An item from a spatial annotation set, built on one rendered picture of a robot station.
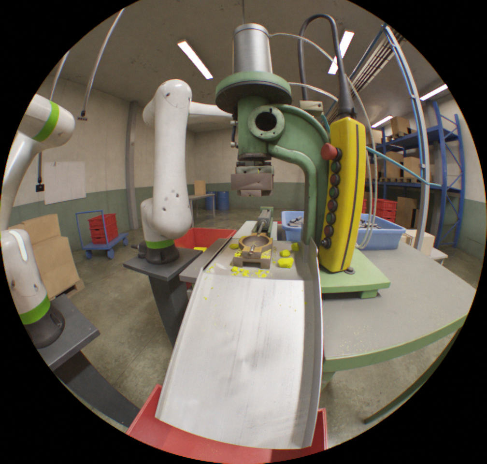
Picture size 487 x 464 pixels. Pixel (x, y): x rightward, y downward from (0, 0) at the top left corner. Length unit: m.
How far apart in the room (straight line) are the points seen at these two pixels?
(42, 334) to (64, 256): 2.17
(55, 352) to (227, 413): 0.37
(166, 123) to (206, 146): 9.16
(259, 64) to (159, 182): 0.43
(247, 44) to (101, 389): 1.10
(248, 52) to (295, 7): 3.06
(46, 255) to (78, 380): 2.03
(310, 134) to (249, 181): 0.21
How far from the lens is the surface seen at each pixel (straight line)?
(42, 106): 0.56
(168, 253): 0.70
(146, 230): 0.69
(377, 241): 0.79
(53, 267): 2.58
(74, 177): 4.87
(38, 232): 2.86
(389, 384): 1.56
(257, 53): 0.56
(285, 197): 8.70
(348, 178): 0.40
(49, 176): 4.65
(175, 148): 0.52
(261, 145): 0.44
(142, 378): 1.47
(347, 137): 0.42
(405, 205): 6.02
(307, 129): 0.48
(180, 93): 0.58
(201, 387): 0.37
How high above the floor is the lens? 1.20
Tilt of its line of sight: 12 degrees down
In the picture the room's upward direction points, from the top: 1 degrees counter-clockwise
